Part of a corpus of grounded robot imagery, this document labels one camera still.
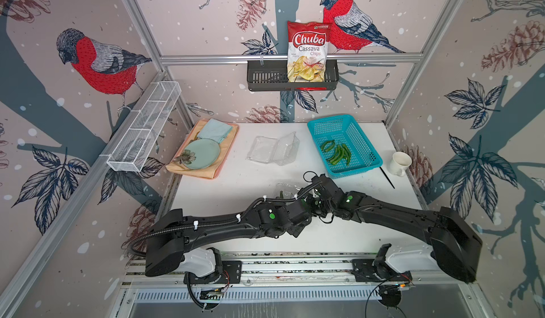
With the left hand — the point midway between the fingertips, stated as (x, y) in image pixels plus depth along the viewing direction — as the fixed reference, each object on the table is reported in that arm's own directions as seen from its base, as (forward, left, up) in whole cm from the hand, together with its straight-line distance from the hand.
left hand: (296, 211), depth 77 cm
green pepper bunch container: (+33, -25, -8) cm, 42 cm away
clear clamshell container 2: (+37, +5, -12) cm, 39 cm away
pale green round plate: (+36, +45, -11) cm, 58 cm away
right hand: (+2, 0, -2) cm, 3 cm away
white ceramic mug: (+24, -48, -2) cm, 54 cm away
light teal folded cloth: (+51, +43, -11) cm, 68 cm away
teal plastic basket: (+51, -30, -9) cm, 59 cm away
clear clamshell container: (+11, +4, -5) cm, 13 cm away
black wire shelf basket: (+64, +9, +15) cm, 67 cm away
